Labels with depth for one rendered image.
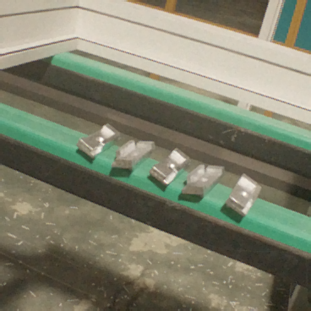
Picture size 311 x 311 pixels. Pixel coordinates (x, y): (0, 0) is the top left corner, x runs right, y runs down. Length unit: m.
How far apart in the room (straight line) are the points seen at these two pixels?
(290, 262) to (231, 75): 0.33
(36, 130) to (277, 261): 0.22
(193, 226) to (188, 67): 0.32
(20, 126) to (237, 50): 0.32
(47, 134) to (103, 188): 0.07
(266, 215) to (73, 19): 0.44
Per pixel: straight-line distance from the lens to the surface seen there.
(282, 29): 4.24
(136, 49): 0.70
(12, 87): 3.09
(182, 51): 0.68
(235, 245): 0.39
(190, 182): 0.38
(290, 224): 0.39
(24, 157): 0.44
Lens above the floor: 1.04
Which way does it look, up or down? 23 degrees down
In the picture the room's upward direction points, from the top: 13 degrees clockwise
